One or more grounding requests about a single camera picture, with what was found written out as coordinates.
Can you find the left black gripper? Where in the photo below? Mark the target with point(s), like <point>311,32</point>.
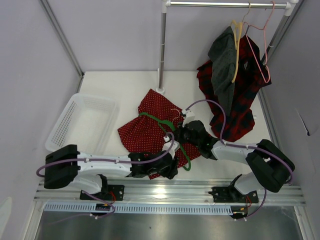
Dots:
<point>171,170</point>

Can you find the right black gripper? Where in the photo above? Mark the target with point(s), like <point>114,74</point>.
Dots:
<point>179,132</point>

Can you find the red polka dot skirt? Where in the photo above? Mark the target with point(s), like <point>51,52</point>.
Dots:
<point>145,133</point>

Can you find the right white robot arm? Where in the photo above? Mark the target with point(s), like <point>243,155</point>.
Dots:
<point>270,167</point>

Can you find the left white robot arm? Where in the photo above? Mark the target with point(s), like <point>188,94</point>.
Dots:
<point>68,167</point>

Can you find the yellow hanger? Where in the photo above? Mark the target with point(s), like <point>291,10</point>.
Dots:
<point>237,32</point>

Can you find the red black plaid shirt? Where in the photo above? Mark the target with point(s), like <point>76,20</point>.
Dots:
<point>248,82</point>

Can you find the grey dotted garment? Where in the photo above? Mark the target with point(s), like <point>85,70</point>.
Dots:
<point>223,54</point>

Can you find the white plastic basket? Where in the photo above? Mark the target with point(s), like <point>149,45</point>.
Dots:
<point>86,121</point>

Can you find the silver clothes rack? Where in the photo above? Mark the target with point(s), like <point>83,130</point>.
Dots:
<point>288,8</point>

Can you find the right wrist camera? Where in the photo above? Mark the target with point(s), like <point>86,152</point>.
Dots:
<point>188,116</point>

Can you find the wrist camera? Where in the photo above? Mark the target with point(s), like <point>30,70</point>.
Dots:
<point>188,116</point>
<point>171,146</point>

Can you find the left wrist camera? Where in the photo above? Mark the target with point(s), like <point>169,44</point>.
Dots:
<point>171,146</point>

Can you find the aluminium mounting rail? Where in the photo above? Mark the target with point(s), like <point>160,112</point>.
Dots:
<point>176,192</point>

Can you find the perforated cable duct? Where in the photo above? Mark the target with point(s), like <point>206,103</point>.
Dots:
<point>131,208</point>

